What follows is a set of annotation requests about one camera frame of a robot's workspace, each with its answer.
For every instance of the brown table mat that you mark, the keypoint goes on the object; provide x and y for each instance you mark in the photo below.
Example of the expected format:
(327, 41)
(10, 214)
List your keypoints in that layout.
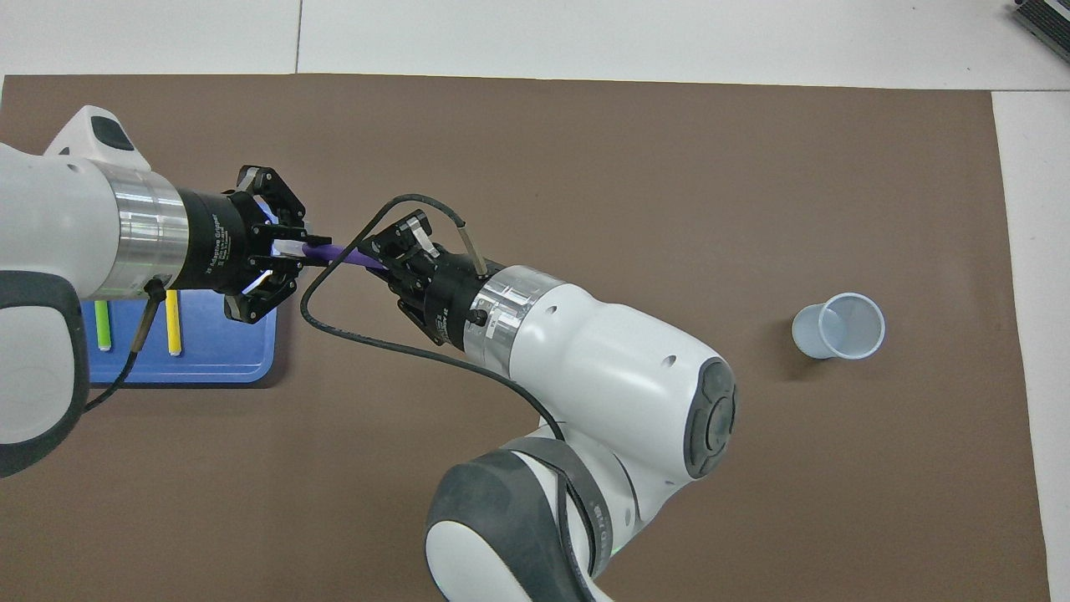
(669, 167)

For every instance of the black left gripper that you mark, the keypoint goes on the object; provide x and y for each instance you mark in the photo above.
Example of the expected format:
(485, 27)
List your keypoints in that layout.
(209, 242)

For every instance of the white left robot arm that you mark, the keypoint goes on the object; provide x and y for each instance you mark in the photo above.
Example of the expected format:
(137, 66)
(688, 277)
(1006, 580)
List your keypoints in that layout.
(50, 226)

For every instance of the translucent plastic cup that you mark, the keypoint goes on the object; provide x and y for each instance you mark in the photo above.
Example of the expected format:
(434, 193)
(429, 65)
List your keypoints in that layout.
(840, 330)

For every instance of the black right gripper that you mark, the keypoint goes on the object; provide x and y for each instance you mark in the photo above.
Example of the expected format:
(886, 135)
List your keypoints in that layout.
(451, 301)

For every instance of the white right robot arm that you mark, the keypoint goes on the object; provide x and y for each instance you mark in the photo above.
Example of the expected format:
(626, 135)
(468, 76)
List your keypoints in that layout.
(602, 385)

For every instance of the yellow marker pen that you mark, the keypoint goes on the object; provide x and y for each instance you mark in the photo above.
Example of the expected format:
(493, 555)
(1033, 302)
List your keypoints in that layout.
(174, 326)

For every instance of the green marker pen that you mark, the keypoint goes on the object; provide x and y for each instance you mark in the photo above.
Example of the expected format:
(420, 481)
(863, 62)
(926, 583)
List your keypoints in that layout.
(104, 330)

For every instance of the blue plastic tray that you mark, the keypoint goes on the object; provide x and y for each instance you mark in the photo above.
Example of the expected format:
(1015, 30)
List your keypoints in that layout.
(226, 355)

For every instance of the purple marker pen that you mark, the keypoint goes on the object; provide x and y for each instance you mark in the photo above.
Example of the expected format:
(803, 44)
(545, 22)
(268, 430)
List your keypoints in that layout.
(343, 253)

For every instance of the grey laptop corner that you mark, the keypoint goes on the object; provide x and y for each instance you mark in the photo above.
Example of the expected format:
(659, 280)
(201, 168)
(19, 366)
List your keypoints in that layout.
(1049, 21)

